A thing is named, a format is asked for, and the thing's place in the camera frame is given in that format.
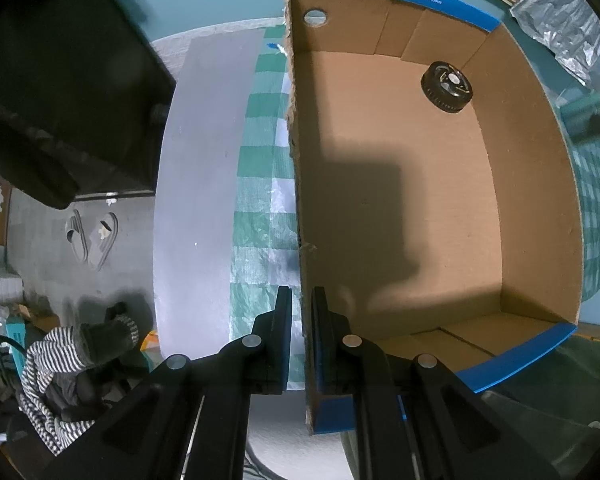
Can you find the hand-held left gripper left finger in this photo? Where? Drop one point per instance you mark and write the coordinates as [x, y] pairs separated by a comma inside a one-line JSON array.
[[284, 340]]

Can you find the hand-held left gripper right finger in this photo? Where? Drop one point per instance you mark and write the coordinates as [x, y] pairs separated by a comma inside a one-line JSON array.
[[321, 350]]

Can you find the teal metal cylinder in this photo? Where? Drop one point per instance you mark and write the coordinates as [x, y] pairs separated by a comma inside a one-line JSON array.
[[580, 115]]

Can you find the cardboard box blue edges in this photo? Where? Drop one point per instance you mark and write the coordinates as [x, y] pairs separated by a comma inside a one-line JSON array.
[[405, 185]]

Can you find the silver foil bag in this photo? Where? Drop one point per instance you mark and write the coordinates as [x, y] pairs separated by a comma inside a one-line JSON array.
[[565, 25]]

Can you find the orange teal carton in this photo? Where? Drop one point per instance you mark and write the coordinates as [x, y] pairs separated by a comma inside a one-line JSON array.
[[149, 350]]

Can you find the green white checked tablecloth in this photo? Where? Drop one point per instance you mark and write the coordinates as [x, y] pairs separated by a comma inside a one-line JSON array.
[[262, 200]]

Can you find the black round jar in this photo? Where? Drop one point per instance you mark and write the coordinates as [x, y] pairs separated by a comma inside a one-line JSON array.
[[447, 86]]

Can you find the grey slipper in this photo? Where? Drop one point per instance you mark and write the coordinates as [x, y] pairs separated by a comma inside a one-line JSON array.
[[76, 235], [102, 240]]

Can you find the striped cloth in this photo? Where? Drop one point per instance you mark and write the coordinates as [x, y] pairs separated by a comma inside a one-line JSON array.
[[40, 365]]

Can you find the teal small box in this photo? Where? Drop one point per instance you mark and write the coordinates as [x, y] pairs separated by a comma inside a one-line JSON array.
[[16, 335]]

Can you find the black cabinet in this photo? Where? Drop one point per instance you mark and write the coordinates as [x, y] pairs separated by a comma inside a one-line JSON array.
[[65, 70]]

